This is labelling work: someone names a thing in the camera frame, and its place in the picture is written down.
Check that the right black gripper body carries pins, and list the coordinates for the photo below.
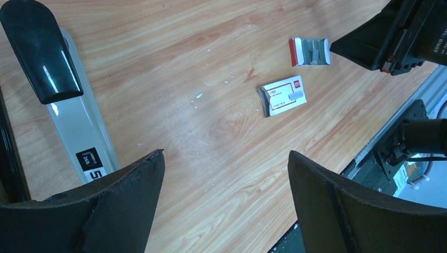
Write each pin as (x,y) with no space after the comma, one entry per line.
(406,19)

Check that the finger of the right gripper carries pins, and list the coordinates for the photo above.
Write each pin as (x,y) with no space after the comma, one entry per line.
(365,44)

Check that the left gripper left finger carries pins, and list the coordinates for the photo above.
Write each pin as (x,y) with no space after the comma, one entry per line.
(114,213)

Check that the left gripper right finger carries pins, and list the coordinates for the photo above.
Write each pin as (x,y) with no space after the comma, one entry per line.
(336,214)

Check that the grey staple strip box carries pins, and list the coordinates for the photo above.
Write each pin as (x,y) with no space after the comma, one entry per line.
(306,51)

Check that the red white staple box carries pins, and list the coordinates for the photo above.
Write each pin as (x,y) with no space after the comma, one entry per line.
(282,95)

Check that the grey and black stapler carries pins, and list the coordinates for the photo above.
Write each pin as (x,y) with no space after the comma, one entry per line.
(48,56)

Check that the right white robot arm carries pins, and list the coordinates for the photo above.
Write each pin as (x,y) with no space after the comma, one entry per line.
(431,44)

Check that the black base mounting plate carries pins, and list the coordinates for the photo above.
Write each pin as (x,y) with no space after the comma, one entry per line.
(403,156)

